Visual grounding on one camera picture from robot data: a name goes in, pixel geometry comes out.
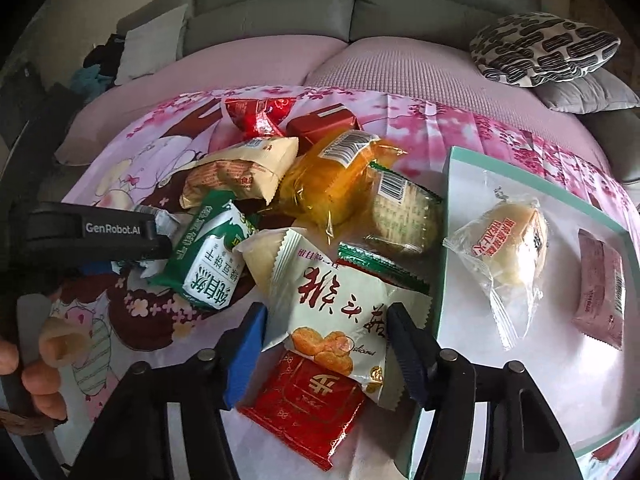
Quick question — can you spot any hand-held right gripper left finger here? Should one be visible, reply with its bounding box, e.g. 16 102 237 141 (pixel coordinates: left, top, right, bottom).
67 302 268 480

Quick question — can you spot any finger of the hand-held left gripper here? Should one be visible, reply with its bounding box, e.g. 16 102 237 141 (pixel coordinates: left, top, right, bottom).
107 234 174 266

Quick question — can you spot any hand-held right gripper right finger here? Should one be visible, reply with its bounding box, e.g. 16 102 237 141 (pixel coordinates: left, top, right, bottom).
385 301 583 480

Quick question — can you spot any green and white snack packet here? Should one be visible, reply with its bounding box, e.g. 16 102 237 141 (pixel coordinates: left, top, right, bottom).
135 190 261 313

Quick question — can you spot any white snack packet orange print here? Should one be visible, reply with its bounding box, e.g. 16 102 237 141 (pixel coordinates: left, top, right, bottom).
260 227 435 408

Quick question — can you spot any green-edged clear snack packet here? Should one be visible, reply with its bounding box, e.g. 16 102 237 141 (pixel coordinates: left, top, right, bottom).
367 162 443 256
337 242 431 296

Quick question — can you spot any teal-rimmed white box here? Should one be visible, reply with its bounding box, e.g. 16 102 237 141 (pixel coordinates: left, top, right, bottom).
410 146 640 480

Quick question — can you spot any orange clear snack packet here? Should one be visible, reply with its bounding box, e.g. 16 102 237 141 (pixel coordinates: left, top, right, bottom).
277 130 408 238

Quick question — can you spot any person's left hand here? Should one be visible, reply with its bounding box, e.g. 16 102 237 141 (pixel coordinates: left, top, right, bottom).
0 316 93 423

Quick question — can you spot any flat red snack packet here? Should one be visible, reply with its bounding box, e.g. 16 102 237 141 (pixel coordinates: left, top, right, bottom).
237 347 368 472

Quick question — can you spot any cream snack packet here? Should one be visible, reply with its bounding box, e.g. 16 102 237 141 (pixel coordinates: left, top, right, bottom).
234 227 308 306

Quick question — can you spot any beige snack packet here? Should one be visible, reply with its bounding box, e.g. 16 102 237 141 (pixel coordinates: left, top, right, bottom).
179 136 300 209

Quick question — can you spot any clear bun packet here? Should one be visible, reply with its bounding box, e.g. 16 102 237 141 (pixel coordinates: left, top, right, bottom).
442 170 551 351

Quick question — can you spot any teal cloth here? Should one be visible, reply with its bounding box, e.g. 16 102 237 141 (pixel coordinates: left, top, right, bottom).
70 67 113 103

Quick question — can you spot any red foil snack packet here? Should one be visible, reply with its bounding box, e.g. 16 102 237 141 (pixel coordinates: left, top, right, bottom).
223 96 298 141

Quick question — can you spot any dark clothing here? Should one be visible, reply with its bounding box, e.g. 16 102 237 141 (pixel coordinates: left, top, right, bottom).
82 34 126 76

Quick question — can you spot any pink snack packet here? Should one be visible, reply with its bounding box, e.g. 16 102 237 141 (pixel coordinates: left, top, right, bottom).
571 228 628 351

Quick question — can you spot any light grey pillow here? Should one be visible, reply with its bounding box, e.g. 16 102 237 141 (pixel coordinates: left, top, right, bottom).
114 4 190 86

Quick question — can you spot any dark red box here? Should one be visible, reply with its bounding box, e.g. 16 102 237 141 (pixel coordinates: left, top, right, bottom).
286 103 361 153

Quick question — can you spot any printed blanket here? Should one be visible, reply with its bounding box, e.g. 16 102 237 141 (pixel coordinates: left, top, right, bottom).
50 87 640 480

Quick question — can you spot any pink sofa cover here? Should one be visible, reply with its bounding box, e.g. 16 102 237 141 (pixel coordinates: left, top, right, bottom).
55 35 640 186

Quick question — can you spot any black and white patterned pillow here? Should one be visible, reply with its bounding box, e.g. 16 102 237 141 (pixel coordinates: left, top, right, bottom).
469 11 622 90

